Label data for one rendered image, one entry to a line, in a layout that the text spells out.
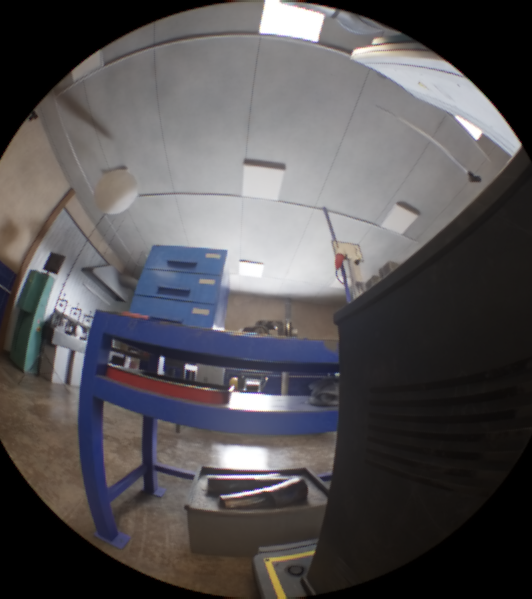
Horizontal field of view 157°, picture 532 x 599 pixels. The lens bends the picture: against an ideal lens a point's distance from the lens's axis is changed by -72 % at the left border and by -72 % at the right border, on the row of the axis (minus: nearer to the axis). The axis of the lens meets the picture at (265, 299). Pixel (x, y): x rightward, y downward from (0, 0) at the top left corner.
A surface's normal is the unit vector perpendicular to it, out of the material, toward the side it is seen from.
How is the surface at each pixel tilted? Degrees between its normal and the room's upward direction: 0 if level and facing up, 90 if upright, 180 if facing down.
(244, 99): 180
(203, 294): 90
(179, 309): 90
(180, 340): 90
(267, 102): 180
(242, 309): 90
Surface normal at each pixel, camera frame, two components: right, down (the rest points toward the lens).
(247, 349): 0.13, -0.40
